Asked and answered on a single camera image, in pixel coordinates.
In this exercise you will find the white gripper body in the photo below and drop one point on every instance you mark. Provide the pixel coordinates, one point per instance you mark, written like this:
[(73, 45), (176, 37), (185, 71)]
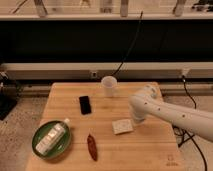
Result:
[(137, 118)]

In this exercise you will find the white sponge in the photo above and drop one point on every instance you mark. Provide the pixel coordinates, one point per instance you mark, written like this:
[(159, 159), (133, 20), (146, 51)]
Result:
[(122, 126)]

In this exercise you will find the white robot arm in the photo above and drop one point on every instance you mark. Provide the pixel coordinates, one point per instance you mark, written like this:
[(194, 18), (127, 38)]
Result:
[(144, 101)]

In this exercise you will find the translucent plastic cup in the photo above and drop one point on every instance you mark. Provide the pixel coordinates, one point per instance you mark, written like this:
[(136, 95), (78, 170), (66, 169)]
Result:
[(109, 84)]

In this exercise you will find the black smartphone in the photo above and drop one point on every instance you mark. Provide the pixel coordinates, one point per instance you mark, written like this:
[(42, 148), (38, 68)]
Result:
[(85, 105)]

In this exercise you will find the white plastic bottle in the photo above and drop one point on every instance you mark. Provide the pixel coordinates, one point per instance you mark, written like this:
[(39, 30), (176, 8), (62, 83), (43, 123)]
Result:
[(55, 130)]

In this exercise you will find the green plate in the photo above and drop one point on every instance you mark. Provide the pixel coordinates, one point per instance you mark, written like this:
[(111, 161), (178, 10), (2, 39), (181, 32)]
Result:
[(60, 147)]

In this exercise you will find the black equipment at left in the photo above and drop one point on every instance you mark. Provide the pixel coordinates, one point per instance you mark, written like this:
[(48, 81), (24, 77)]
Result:
[(7, 103)]

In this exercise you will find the wall power outlet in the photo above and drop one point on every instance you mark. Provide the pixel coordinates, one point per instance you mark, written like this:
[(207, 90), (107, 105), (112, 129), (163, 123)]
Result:
[(94, 74)]

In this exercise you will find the white wall plug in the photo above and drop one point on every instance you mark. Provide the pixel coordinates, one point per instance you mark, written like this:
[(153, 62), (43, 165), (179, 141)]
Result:
[(184, 72)]

